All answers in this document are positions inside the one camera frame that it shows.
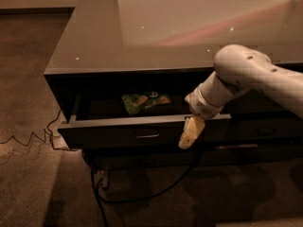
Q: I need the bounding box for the thick black floor cable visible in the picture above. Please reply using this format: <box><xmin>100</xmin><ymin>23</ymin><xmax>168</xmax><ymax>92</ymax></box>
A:
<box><xmin>90</xmin><ymin>151</ymin><xmax>203</xmax><ymax>227</ymax></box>

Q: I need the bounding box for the green snack bag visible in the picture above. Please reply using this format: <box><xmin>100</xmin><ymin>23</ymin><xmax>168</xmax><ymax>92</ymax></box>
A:
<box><xmin>121</xmin><ymin>92</ymin><xmax>171</xmax><ymax>116</ymax></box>

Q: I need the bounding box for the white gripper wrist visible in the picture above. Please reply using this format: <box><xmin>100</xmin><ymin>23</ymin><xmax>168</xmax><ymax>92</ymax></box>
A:
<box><xmin>179</xmin><ymin>83</ymin><xmax>223</xmax><ymax>149</ymax></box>

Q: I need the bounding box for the thin black tangled cable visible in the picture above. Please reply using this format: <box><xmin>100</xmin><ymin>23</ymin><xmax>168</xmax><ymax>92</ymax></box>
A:
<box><xmin>0</xmin><ymin>109</ymin><xmax>79</xmax><ymax>152</ymax></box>

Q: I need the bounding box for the dark cabinet with glossy top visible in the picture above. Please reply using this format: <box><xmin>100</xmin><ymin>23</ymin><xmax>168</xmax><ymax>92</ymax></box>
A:
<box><xmin>44</xmin><ymin>0</ymin><xmax>303</xmax><ymax>191</ymax></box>

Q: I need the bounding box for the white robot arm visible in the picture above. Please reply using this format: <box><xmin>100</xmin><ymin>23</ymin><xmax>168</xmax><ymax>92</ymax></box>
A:
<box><xmin>179</xmin><ymin>44</ymin><xmax>303</xmax><ymax>149</ymax></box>

